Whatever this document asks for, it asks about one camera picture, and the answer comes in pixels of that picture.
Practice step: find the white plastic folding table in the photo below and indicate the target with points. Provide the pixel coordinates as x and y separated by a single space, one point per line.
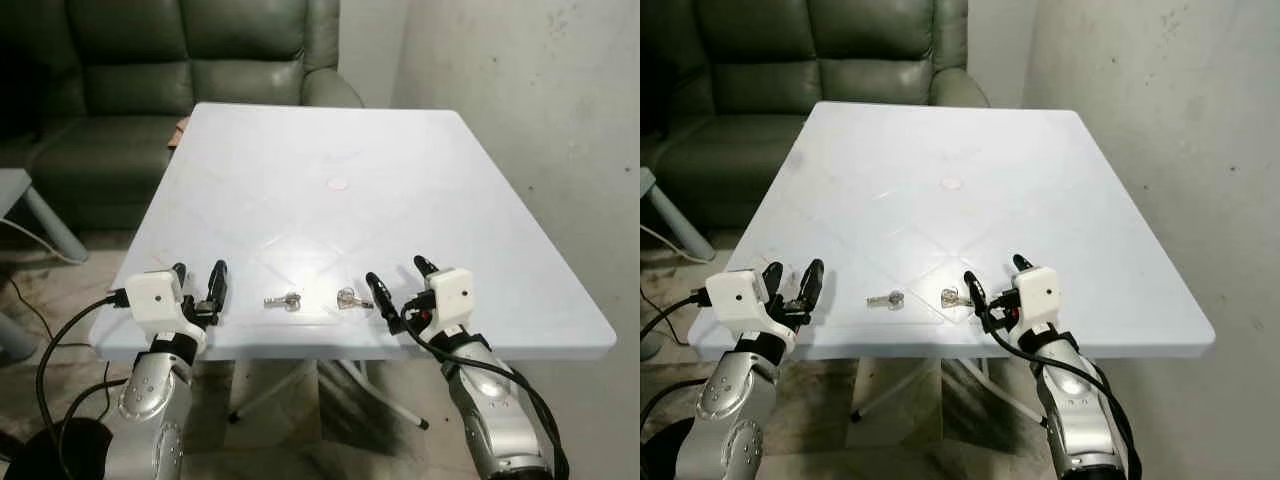
1000 200
400 200

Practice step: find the small brown object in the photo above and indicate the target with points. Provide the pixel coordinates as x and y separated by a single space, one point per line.
180 130

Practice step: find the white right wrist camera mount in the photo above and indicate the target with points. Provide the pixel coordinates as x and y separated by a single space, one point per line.
452 290
1040 292

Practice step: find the black robot body part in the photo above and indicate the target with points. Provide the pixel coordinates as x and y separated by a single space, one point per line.
665 460
50 455

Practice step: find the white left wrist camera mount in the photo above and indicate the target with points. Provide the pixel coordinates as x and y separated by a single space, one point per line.
150 295
735 295

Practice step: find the dark green leather sofa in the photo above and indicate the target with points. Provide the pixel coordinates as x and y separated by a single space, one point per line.
760 60
130 60

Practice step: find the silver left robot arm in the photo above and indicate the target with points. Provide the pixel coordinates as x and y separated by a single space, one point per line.
150 400
735 400

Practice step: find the grey side table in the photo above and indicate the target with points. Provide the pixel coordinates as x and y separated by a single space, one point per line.
685 230

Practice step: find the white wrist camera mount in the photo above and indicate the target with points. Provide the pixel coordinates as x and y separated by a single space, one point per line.
735 295
452 290
150 295
1040 292

